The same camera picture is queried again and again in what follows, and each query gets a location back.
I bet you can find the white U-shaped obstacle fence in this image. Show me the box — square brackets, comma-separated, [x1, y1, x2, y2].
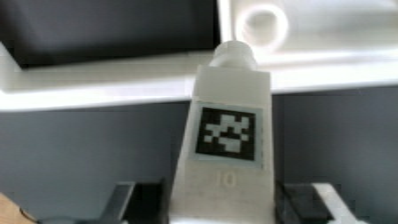
[0, 44, 398, 112]

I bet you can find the white table leg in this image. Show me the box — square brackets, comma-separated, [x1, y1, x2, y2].
[169, 41, 276, 224]

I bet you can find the white square tabletop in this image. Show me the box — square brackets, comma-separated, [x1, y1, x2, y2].
[217, 0, 398, 53]

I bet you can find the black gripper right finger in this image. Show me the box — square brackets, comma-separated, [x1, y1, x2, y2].
[276, 183, 368, 224]

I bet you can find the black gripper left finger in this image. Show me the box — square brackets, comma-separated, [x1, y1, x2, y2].
[89, 181, 167, 224]

